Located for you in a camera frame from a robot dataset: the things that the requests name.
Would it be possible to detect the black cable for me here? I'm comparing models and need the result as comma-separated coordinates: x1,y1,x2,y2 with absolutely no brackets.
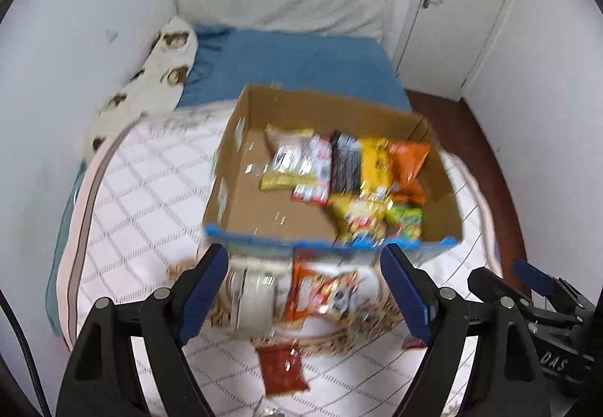
0,290,50,417

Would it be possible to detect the grey white pillow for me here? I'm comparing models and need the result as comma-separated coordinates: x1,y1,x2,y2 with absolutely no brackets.
174,0,394,41

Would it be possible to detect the yellow-edged bread packet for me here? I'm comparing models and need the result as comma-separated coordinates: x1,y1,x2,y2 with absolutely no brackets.
260,125,314,190

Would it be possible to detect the white quilted blanket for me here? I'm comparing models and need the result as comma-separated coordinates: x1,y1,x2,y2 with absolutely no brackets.
57,103,502,417

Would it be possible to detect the yellow panda snack packet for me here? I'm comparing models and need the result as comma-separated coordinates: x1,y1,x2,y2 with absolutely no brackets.
330,193,392,243

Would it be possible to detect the green candy packet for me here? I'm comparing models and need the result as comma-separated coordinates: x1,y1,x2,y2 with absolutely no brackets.
384,205,423,241

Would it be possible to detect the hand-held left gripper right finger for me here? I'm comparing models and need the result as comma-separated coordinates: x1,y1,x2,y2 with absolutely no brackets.
380,244,552,417

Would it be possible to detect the plain orange snack packet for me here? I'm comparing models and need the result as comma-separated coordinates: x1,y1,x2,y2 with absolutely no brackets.
389,142,432,205

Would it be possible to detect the blue bed sheet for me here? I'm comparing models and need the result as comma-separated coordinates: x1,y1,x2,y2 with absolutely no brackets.
44,26,413,337

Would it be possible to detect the white snack packet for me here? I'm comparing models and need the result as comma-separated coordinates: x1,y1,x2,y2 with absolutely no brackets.
233,254,293,337

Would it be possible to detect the orange panda snack packet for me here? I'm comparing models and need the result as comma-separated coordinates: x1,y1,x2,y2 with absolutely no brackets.
285,252,359,321

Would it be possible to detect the blue printed cardboard box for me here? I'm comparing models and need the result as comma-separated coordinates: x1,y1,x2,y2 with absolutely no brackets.
204,84,465,258

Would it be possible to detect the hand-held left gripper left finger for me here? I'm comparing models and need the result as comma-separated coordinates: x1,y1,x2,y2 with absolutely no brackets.
57,244,230,417

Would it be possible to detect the long red sachet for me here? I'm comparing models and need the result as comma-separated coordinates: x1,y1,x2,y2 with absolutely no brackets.
291,136,333,205

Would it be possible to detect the bear print pillow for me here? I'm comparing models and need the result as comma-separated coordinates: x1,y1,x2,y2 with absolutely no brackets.
78,16,199,158

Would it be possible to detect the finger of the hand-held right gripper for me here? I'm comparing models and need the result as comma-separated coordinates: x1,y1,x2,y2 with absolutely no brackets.
513,259,594,319
468,266,538,328

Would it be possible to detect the dark red snack packet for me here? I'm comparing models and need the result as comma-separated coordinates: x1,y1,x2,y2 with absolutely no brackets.
257,344,309,396

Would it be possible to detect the white door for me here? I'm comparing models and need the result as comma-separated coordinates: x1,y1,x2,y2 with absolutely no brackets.
393,0,523,100

